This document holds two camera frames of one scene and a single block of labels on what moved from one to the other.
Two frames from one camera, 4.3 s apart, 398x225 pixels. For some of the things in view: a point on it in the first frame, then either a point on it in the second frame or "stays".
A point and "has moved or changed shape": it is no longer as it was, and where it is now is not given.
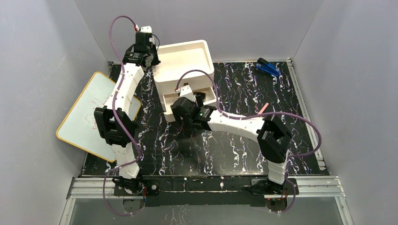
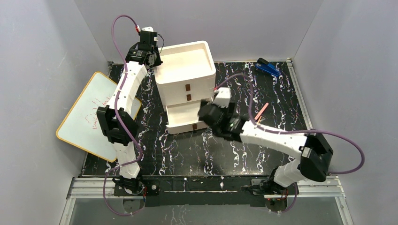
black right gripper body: [199, 98] to [205, 112]
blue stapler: [270, 68] stays
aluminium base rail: [82, 187] stays
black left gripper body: [152, 58] stays
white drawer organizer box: [176, 65] has moved or changed shape
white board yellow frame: [80, 126] stays
